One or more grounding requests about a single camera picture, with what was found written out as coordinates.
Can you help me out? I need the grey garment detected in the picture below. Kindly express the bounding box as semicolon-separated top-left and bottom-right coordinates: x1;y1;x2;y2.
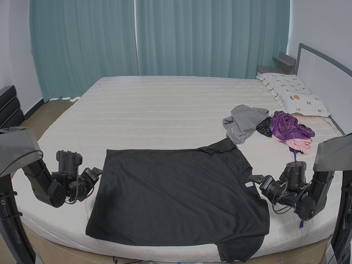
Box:
222;105;270;148

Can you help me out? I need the grey bedside table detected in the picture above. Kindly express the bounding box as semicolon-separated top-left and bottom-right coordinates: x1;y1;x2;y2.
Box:
257;52;296;78

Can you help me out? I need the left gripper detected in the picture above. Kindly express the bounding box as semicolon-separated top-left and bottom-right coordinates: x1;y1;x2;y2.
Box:
66;168;105;202

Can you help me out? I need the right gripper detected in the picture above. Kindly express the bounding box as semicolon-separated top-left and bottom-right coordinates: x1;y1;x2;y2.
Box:
249;174;298;206

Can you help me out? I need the pale pink pillow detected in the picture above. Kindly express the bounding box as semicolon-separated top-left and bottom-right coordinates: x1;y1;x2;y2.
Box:
291;113;332;120

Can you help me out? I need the bed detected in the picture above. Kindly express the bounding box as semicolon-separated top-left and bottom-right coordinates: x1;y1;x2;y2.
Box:
11;43;352;262

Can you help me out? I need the pink garment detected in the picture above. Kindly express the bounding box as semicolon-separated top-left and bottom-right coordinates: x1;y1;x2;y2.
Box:
272;135;312;156

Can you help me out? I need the blue-green curtain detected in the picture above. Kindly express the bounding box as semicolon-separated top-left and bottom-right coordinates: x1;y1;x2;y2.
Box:
135;0;291;79
29;0;138;102

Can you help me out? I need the white printed pillow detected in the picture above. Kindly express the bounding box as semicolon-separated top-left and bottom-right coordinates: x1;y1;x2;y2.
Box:
256;73;331;118

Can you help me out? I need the black T-shirt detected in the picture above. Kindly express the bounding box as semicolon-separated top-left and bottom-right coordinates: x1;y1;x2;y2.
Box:
86;139;271;263

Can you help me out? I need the black cable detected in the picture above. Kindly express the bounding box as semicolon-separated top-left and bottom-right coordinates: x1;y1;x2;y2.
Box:
272;200;297;215
64;184;94;203

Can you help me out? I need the purple satin garment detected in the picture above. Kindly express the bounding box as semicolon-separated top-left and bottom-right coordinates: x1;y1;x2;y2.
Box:
269;111;316;229

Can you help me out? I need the black glossy garment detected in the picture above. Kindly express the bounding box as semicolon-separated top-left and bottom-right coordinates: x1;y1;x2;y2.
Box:
256;117;274;138

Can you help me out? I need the black chest of drawers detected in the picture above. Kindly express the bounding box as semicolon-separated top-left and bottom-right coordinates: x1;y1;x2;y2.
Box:
0;85;24;129

